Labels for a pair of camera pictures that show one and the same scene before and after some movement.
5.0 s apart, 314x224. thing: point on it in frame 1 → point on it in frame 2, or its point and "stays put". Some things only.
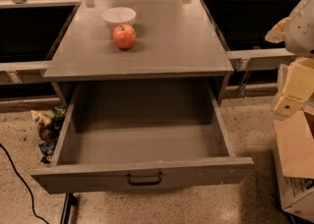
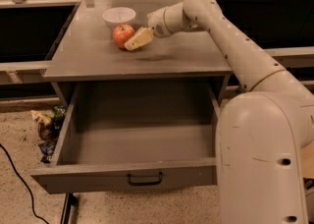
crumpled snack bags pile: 48,128 stays put
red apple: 124,36 stays put
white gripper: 300,31 → 158,23
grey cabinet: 175,42 stays put
